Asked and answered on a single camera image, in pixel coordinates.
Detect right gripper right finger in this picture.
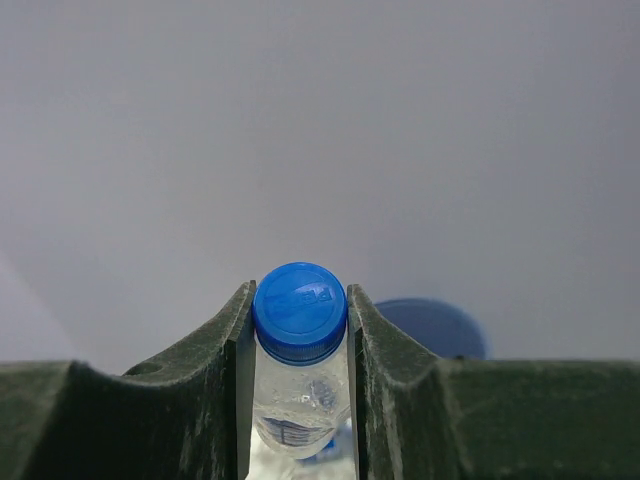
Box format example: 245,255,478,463
347,284,639,479

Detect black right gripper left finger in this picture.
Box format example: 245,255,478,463
1,281,256,479

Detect blue cap Pepsi bottle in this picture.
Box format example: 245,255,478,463
252,262,350,460

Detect blue plastic bin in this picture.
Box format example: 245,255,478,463
375,298,489,359

